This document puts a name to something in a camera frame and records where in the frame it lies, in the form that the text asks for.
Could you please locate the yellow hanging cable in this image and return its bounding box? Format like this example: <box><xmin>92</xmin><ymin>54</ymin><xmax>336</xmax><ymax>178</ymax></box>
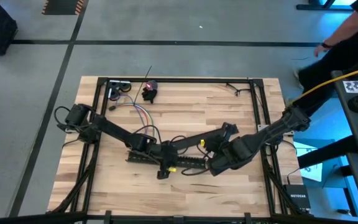
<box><xmin>286</xmin><ymin>64</ymin><xmax>358</xmax><ymax>106</ymax></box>

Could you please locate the grey equipment cart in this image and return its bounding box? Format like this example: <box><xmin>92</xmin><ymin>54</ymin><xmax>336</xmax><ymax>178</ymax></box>
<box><xmin>331</xmin><ymin>70</ymin><xmax>358</xmax><ymax>224</ymax></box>

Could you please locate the black slotted cable raceway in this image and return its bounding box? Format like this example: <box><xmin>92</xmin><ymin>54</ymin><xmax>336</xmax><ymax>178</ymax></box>
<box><xmin>125</xmin><ymin>150</ymin><xmax>211</xmax><ymax>171</ymax></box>

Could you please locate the blue cable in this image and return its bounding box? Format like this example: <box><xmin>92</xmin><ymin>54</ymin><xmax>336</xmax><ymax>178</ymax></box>
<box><xmin>116</xmin><ymin>98</ymin><xmax>151</xmax><ymax>129</ymax></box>

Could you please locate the black front rail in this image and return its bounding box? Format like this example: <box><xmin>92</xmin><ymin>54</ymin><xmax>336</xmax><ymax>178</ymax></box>
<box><xmin>0</xmin><ymin>211</ymin><xmax>358</xmax><ymax>224</ymax></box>

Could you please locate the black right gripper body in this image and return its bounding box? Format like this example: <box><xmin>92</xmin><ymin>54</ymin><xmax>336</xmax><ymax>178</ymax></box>
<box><xmin>204</xmin><ymin>134</ymin><xmax>229</xmax><ymax>159</ymax></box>

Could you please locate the person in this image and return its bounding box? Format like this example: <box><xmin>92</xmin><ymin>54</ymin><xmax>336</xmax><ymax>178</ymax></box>
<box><xmin>293</xmin><ymin>0</ymin><xmax>358</xmax><ymax>116</ymax></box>

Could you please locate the black cart leg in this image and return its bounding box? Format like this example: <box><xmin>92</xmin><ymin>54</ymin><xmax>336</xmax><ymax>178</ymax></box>
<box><xmin>296</xmin><ymin>134</ymin><xmax>356</xmax><ymax>169</ymax></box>

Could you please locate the white paper sheet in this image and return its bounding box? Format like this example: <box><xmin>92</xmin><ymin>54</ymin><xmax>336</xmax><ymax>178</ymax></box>
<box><xmin>293</xmin><ymin>141</ymin><xmax>323</xmax><ymax>183</ymax></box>

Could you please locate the hazard striped floor mat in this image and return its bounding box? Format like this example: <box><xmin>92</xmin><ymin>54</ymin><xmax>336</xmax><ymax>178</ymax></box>
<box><xmin>41</xmin><ymin>0</ymin><xmax>86</xmax><ymax>16</ymax></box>

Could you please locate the black Netgear network switch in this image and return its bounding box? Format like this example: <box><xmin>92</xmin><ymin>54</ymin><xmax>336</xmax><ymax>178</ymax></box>
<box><xmin>283</xmin><ymin>184</ymin><xmax>312</xmax><ymax>213</ymax></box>

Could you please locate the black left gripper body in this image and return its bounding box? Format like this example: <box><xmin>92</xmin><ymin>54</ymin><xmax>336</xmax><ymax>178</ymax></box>
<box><xmin>158</xmin><ymin>140</ymin><xmax>180</xmax><ymax>171</ymax></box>

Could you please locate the long black zip tie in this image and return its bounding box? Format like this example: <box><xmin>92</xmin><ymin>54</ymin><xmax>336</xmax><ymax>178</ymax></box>
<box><xmin>134</xmin><ymin>65</ymin><xmax>153</xmax><ymax>103</ymax></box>

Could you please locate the black aluminium table frame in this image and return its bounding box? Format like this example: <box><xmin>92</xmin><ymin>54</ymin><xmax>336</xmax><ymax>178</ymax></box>
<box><xmin>46</xmin><ymin>76</ymin><xmax>311</xmax><ymax>218</ymax></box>

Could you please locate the green cable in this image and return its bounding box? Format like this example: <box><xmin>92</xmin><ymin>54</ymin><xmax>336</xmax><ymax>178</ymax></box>
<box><xmin>129</xmin><ymin>104</ymin><xmax>157</xmax><ymax>139</ymax></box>

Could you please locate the tangled thin wire bundle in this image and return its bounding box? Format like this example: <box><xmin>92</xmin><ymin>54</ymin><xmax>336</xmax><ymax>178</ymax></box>
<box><xmin>225</xmin><ymin>82</ymin><xmax>252</xmax><ymax>96</ymax></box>

